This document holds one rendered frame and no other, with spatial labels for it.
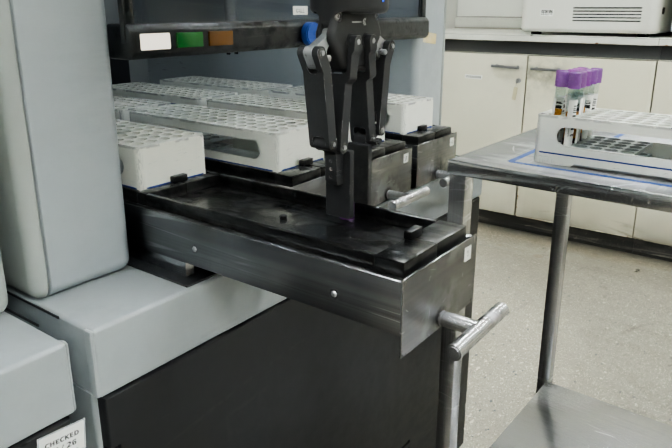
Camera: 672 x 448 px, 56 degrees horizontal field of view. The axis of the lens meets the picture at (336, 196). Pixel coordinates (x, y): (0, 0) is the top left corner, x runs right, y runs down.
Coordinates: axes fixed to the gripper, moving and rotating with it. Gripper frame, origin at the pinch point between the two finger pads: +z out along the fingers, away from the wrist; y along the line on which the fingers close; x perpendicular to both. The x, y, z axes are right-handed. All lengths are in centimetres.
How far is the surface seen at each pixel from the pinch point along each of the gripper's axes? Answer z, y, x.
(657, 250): 82, -229, -4
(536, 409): 57, -55, 5
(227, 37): -13.7, -0.9, -17.6
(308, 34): -13.6, -14.3, -16.7
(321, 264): 4.2, 11.3, 5.2
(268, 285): 7.9, 11.3, -1.1
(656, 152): 1.3, -38.2, 21.7
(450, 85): 20, -224, -101
